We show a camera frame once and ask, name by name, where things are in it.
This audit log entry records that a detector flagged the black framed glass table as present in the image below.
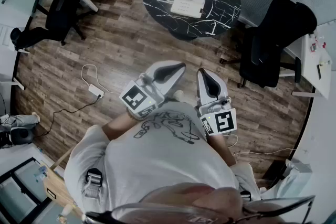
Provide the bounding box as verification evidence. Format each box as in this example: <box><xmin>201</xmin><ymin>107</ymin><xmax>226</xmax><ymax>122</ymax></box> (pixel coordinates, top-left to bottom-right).
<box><xmin>0</xmin><ymin>156</ymin><xmax>51</xmax><ymax>219</ymax></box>

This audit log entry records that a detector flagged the person's left forearm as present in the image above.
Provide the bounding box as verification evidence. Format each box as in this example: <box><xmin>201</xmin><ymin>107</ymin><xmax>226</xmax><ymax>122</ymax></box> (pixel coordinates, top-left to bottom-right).
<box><xmin>101</xmin><ymin>109</ymin><xmax>141</xmax><ymax>140</ymax></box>

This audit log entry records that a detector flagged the thin black cable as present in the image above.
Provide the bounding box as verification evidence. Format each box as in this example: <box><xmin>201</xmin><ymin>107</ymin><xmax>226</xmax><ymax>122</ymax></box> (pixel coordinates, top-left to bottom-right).
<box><xmin>33</xmin><ymin>93</ymin><xmax>102</xmax><ymax>137</ymax></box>

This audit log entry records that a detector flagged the white power strip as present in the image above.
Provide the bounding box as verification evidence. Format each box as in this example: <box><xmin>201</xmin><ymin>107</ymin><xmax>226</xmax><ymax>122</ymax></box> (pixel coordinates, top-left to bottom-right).
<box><xmin>88</xmin><ymin>83</ymin><xmax>106</xmax><ymax>97</ymax></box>

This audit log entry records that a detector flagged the grey shoulder strap with buckle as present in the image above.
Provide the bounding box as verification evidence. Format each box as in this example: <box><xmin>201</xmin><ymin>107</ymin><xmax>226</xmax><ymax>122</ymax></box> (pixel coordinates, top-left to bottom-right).
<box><xmin>84</xmin><ymin>168</ymin><xmax>103</xmax><ymax>199</ymax></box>
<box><xmin>239</xmin><ymin>190</ymin><xmax>253</xmax><ymax>203</ymax></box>

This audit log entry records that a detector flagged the black office chair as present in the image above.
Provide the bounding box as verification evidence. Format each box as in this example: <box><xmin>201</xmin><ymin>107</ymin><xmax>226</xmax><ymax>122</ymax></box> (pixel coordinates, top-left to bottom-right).
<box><xmin>219</xmin><ymin>0</ymin><xmax>319</xmax><ymax>89</ymax></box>
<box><xmin>10</xmin><ymin>0</ymin><xmax>88</xmax><ymax>52</ymax></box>

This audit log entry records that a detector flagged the person's right forearm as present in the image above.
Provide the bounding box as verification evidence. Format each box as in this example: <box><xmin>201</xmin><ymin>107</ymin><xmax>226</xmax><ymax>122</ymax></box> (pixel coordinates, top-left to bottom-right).
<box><xmin>206</xmin><ymin>133</ymin><xmax>237</xmax><ymax>167</ymax></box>

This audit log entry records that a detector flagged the light wooden box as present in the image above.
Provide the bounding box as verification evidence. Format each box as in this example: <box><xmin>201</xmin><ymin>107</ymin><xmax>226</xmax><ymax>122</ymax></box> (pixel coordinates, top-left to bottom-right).
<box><xmin>41</xmin><ymin>159</ymin><xmax>82</xmax><ymax>214</ymax></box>

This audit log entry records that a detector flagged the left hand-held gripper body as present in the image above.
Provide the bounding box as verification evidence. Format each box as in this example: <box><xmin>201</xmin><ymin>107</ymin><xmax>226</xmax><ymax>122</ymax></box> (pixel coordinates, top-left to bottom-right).
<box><xmin>119</xmin><ymin>67</ymin><xmax>172</xmax><ymax>119</ymax></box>

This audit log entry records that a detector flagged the person's white printed shirt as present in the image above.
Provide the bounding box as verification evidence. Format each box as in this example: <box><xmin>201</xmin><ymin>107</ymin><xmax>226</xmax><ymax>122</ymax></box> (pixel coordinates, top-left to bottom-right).
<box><xmin>64</xmin><ymin>101</ymin><xmax>261</xmax><ymax>219</ymax></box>

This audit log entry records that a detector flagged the grey round speaker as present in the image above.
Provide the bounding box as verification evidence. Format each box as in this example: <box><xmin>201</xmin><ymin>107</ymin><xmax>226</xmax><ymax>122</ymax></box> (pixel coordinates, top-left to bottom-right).
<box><xmin>9</xmin><ymin>126</ymin><xmax>34</xmax><ymax>145</ymax></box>

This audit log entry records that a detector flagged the cream desk telephone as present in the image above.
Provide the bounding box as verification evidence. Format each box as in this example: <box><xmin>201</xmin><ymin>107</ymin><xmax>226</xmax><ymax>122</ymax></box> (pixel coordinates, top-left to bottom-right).
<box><xmin>164</xmin><ymin>0</ymin><xmax>206</xmax><ymax>19</ymax></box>

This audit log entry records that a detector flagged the long white floor cable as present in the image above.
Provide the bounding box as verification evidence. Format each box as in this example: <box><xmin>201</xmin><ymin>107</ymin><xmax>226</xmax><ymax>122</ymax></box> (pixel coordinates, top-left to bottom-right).
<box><xmin>225</xmin><ymin>133</ymin><xmax>298</xmax><ymax>157</ymax></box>

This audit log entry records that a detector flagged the round black marble table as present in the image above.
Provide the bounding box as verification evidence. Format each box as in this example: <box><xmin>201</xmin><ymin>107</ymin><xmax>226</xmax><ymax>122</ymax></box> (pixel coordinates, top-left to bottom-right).
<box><xmin>141</xmin><ymin>0</ymin><xmax>242</xmax><ymax>41</ymax></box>

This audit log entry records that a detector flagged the person's white shoe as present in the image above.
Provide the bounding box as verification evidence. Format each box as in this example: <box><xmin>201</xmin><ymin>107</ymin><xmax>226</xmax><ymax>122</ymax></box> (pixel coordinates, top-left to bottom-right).
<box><xmin>171</xmin><ymin>89</ymin><xmax>185</xmax><ymax>102</ymax></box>

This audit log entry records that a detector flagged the white power strip cable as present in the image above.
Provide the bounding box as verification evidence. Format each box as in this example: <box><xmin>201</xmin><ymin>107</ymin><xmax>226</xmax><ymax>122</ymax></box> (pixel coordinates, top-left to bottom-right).
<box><xmin>81</xmin><ymin>63</ymin><xmax>119</xmax><ymax>95</ymax></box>

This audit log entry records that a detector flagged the white desk with small items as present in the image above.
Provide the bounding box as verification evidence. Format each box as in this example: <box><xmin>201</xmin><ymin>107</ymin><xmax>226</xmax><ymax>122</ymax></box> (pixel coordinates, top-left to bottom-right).
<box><xmin>290</xmin><ymin>30</ymin><xmax>333</xmax><ymax>101</ymax></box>

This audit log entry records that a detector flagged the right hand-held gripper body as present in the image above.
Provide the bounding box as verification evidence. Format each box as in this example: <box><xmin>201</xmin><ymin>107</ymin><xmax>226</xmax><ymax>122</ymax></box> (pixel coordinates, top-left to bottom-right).
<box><xmin>195</xmin><ymin>96</ymin><xmax>238</xmax><ymax>137</ymax></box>

